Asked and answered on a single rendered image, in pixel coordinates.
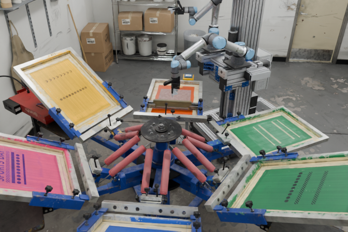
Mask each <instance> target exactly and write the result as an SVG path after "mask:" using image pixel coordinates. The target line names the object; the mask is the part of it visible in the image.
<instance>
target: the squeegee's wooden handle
mask: <svg viewBox="0 0 348 232"><path fill-rule="evenodd" d="M153 103H154V104H155V106H165V103H168V105H167V107H184V108H190V106H191V105H192V101H187V100H167V99H154V100H153Z"/></svg>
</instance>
